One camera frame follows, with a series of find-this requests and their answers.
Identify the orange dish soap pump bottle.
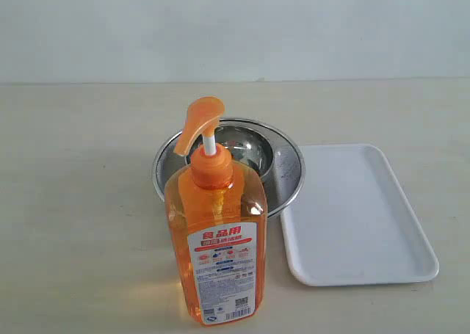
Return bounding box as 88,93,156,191
164,97,267,327

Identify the large steel mesh strainer basin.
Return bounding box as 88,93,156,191
151,117,306,218

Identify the small stainless steel bowl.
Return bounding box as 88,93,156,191
185,125,275,178

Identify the white plastic tray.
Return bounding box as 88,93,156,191
281,144,439,287

